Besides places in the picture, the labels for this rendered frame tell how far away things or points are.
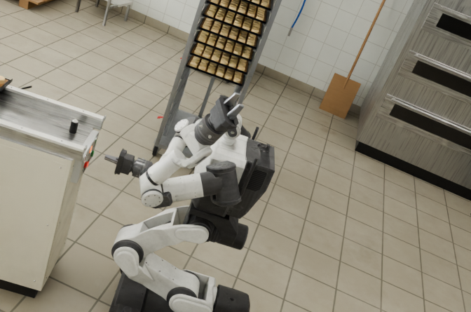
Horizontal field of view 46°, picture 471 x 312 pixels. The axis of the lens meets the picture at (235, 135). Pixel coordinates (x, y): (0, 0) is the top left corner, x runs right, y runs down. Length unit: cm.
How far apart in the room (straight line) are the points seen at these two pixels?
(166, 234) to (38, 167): 60
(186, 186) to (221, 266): 142
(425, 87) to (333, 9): 145
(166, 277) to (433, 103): 334
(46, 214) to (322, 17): 425
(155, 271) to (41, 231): 53
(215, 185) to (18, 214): 95
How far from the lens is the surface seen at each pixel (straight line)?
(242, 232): 247
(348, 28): 614
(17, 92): 267
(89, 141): 251
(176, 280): 268
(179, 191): 205
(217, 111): 183
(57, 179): 244
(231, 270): 341
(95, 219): 343
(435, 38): 513
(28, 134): 239
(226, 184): 206
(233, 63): 377
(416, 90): 525
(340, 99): 606
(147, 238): 252
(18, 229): 266
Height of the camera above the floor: 216
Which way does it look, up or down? 27 degrees down
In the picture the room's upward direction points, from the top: 21 degrees clockwise
